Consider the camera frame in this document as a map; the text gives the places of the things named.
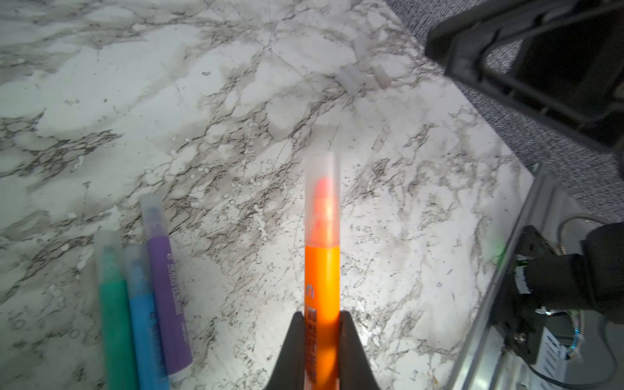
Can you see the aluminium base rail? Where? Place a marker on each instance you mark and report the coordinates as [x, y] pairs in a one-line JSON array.
[[552, 317]]

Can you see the purple pen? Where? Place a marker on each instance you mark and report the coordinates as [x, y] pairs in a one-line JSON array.
[[176, 346]]

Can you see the orange pen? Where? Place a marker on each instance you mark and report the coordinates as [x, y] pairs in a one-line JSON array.
[[322, 269]]

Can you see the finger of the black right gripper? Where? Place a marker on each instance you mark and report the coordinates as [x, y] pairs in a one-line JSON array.
[[558, 62]]

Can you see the green pen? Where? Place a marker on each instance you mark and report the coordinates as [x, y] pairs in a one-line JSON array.
[[117, 330]]

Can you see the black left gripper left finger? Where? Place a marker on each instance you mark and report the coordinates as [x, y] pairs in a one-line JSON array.
[[289, 371]]

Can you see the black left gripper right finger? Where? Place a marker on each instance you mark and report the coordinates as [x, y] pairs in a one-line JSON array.
[[354, 369]]

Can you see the blue pen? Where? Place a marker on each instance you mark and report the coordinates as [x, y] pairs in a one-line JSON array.
[[150, 366]]

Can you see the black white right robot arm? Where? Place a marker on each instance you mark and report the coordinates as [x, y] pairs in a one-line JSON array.
[[561, 64]]

